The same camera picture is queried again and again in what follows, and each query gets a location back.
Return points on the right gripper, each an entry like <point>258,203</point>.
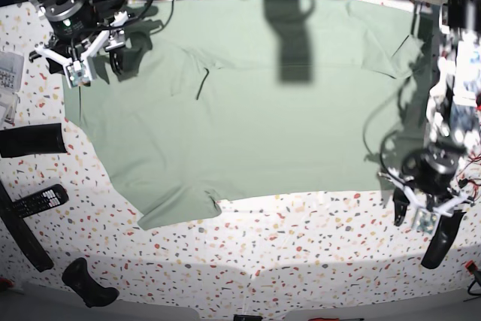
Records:
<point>79,29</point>

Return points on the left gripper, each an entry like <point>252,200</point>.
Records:
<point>429,170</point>

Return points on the light green T-shirt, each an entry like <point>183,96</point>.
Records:
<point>233,99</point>

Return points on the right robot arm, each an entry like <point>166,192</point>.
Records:
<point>80,29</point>

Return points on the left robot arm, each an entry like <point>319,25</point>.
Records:
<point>452,132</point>

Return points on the black curved shell piece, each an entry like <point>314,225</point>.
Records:
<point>442,240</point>

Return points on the black cylinder tube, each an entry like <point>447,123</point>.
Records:
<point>32,140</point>

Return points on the black TV remote control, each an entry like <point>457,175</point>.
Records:
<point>41,201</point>

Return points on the long black bar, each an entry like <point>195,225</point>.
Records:
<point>23,236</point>

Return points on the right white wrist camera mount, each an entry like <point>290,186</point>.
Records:
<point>81,71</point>

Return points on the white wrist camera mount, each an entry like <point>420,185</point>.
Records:
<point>427,211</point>
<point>81,71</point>

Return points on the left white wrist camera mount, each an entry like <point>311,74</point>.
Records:
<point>427,211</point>

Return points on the black curved handle piece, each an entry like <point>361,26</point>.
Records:
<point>77,277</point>

